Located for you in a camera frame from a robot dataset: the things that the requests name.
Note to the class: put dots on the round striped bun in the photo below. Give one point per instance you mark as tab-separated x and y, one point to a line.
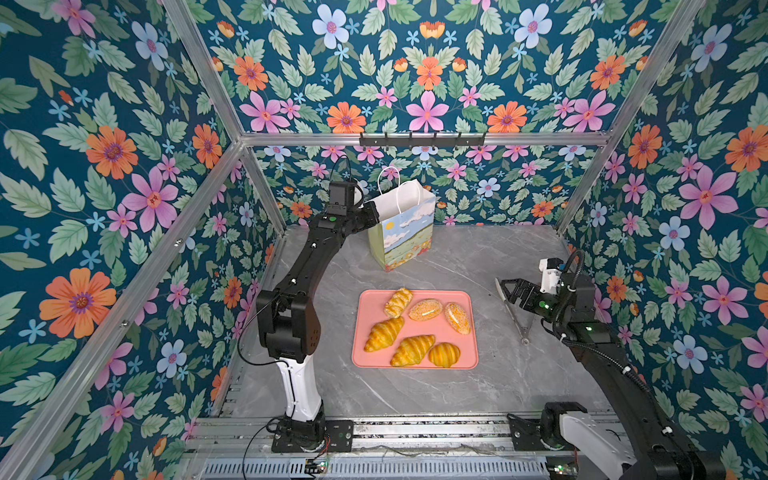
444	355

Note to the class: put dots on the painted landscape paper bag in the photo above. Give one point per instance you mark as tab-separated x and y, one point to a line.
406	212

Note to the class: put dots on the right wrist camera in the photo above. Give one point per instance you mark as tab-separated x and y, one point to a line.
551	271

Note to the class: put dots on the small croissant top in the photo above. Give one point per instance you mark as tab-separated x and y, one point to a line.
398	303

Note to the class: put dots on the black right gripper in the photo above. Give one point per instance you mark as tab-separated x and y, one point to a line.
531	289

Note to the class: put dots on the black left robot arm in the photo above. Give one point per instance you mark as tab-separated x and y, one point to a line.
288	325

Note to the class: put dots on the oval seeded bread roll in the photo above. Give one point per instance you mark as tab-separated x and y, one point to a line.
425	310

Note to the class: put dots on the pink rectangular tray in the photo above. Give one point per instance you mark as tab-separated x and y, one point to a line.
371	307

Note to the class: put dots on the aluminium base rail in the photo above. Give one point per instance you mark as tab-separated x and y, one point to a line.
428	446

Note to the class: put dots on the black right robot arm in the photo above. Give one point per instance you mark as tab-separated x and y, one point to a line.
655	448

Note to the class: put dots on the croissant centre bottom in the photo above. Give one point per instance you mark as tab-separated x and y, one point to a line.
412	350

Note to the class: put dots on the croissant left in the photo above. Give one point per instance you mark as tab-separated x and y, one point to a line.
383	334

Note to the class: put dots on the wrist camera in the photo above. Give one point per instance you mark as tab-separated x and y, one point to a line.
551	271
345	197

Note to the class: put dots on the black hook rail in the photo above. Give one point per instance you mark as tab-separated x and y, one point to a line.
408	140

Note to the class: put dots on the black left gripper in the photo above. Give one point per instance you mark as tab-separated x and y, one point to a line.
370	212

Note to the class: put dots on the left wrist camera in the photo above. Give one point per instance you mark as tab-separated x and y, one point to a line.
345	197

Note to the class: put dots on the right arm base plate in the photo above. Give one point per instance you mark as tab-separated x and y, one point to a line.
526	435

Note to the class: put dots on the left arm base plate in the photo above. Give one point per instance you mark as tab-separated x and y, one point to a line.
313	437

